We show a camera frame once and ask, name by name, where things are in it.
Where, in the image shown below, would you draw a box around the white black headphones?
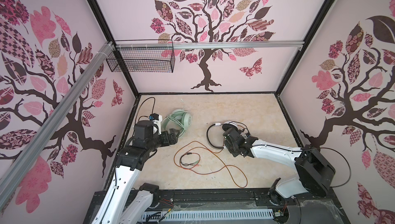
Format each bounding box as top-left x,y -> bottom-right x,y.
206,121 -> 250,150

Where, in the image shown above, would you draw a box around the mint green headphone cable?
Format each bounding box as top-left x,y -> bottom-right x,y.
161,111 -> 186,138

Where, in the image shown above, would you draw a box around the mint green headphones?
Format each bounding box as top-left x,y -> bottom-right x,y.
161,109 -> 192,138

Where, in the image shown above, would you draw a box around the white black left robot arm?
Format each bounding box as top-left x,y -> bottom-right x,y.
92,120 -> 180,224

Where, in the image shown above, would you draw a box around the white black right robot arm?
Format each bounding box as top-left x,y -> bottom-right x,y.
222,123 -> 335,205

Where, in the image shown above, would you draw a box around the red headphone cable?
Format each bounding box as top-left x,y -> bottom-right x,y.
173,140 -> 249,189

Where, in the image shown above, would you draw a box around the white slotted cable duct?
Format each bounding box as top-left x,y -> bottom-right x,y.
138,209 -> 274,223

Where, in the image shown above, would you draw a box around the black wire basket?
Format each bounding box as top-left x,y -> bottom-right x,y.
106,39 -> 175,73

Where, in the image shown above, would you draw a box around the aluminium rail back wall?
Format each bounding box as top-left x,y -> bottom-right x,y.
116,40 -> 304,50

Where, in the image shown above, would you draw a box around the aluminium rail wall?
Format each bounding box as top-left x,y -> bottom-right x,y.
116,40 -> 304,50
0,41 -> 115,209

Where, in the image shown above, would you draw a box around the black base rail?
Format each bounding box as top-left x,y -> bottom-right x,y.
89,187 -> 309,211

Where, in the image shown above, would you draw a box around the aluminium rail left wall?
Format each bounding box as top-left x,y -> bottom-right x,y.
0,41 -> 115,209

